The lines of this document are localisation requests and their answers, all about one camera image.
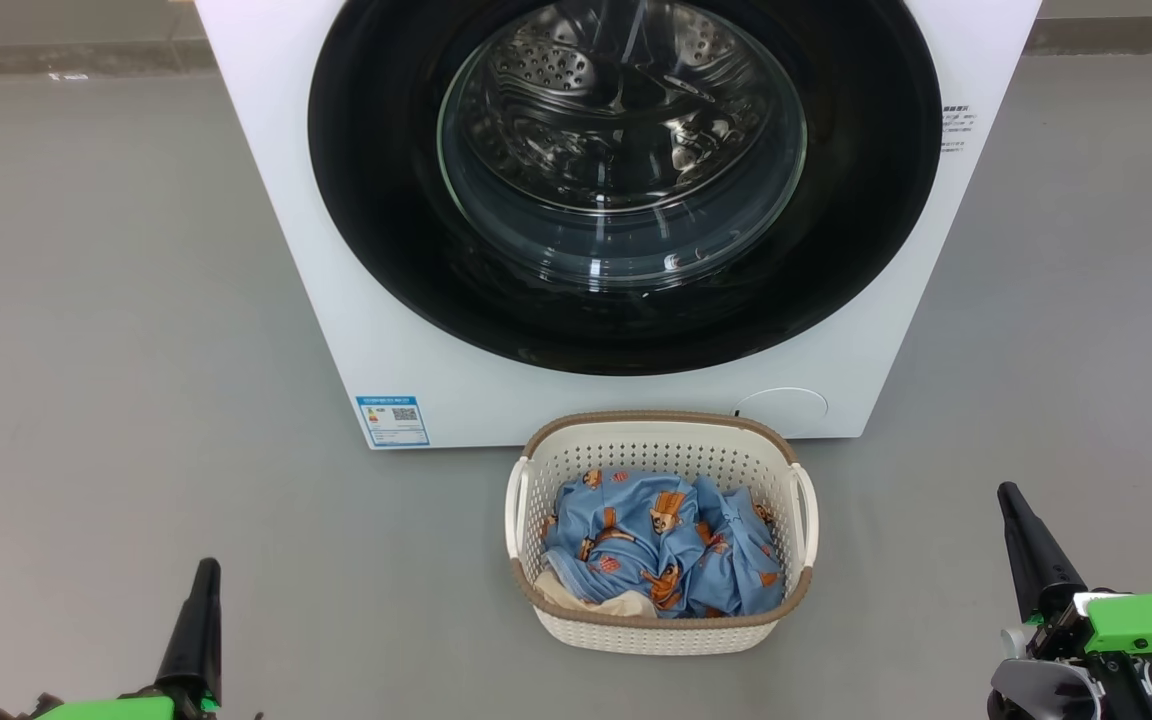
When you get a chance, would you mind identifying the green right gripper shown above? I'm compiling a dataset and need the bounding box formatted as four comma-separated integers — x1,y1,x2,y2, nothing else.
998,482,1152,673

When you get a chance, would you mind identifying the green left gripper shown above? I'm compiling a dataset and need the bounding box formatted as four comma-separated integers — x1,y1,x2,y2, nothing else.
0,558,224,720

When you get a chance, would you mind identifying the black glass washer door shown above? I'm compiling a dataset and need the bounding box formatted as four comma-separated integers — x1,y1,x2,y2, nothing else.
308,0,943,377

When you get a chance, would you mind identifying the blue bear print garment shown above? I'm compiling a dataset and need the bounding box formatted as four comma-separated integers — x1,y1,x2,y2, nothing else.
542,468,787,619

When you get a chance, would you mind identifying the cream white garment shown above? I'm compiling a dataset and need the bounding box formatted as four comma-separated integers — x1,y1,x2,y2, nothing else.
536,572,657,618

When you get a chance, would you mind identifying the white front-load washing machine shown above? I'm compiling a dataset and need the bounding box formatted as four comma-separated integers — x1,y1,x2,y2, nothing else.
194,0,1043,451

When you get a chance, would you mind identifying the stainless steel washing machine drum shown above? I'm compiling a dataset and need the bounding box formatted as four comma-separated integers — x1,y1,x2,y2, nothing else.
441,0,807,291

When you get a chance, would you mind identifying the round white filter cover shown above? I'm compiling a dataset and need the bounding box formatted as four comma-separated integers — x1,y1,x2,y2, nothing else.
733,388,829,439

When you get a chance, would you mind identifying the blue energy label sticker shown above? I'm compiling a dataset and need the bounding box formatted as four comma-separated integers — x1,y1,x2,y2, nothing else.
356,396,431,449

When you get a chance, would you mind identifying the cream plastic laundry basket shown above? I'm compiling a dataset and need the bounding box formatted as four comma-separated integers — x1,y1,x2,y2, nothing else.
504,410,821,657

